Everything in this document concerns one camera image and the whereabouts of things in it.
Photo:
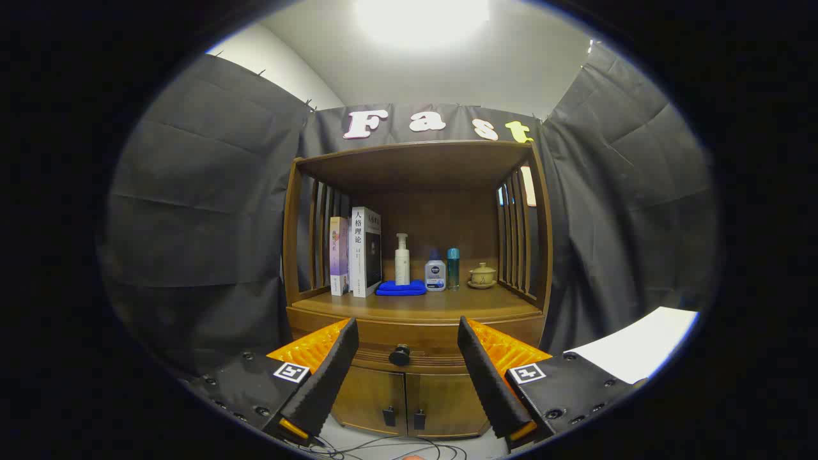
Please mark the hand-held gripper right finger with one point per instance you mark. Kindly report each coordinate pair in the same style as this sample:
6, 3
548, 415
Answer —
489, 383

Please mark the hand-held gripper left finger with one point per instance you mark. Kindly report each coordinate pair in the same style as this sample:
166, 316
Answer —
329, 383

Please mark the brown wooden drawer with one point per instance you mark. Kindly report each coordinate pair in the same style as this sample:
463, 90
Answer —
428, 338

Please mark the black drawer knob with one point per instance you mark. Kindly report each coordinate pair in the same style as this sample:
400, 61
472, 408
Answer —
399, 355

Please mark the wooden cabinet door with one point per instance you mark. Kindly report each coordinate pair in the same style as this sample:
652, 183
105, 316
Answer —
447, 402
370, 399

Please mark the wooden countertop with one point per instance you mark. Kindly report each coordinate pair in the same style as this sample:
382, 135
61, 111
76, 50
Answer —
447, 306

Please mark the brown wooden cabinet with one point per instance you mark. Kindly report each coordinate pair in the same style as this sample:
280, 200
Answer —
422, 166

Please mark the yellow lidded teacup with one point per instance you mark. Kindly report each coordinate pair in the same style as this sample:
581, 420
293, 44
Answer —
482, 276

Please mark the slim teal bottle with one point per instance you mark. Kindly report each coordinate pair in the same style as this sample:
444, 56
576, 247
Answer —
453, 271

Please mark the blue folded cloth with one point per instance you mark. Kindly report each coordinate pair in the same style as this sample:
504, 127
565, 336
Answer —
401, 289

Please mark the white bottle with blue pump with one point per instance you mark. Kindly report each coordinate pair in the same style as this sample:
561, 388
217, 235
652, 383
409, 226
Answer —
435, 275

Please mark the purple book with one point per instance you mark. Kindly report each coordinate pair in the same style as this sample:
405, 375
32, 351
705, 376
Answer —
339, 255

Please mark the thick white book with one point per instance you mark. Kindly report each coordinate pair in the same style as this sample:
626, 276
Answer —
359, 255

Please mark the white flat panel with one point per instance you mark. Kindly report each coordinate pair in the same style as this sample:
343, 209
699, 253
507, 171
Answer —
639, 345

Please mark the black backdrop cloth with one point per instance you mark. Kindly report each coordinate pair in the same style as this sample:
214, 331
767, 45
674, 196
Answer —
204, 223

